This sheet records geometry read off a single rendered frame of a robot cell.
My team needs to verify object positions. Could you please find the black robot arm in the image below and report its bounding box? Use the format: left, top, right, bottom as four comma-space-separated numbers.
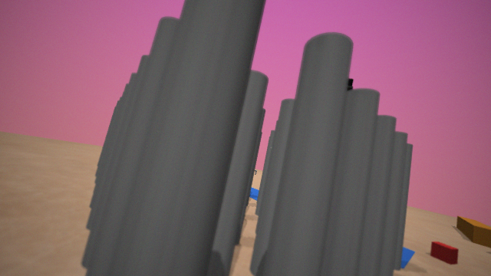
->
347, 78, 353, 90

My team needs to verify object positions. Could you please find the red rectangular block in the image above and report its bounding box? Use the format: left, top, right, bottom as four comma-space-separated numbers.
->
430, 241, 459, 265

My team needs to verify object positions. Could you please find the orange-brown rectangular block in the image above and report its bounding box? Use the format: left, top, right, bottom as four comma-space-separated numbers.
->
456, 216, 491, 248

